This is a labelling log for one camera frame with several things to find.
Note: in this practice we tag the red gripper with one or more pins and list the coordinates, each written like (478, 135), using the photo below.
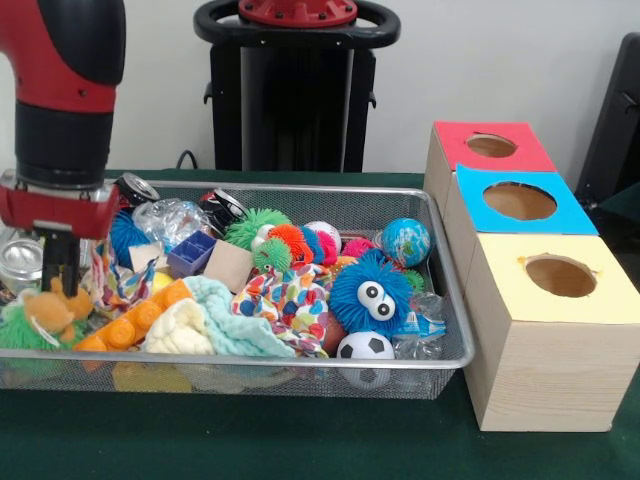
(60, 215)

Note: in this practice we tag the orange plush toy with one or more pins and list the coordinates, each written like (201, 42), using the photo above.
(50, 312)

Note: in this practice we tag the large green spiky ball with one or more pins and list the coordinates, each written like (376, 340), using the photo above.
(15, 330)

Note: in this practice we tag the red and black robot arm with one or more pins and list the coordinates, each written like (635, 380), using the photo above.
(65, 50)

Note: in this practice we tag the wooden box with three holes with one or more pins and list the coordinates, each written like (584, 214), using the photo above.
(550, 380)

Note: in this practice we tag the silver metal can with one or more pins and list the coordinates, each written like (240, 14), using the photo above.
(20, 262)

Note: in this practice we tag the orange building block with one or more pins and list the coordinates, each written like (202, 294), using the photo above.
(115, 330)

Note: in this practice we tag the cream yellow cloth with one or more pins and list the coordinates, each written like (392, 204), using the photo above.
(170, 330)

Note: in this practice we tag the mint green cloth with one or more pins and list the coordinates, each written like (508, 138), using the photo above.
(230, 320)

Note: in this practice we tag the blue spiky ball with eyes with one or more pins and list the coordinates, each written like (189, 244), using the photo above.
(350, 295)

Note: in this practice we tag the black and white soccer ball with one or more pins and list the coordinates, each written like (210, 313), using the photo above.
(365, 345)

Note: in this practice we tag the blue globe ball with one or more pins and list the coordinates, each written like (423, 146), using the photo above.
(406, 242)

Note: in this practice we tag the black upright panel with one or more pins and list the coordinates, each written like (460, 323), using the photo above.
(612, 125)

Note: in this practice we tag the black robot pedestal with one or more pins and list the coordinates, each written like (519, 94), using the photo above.
(295, 110)

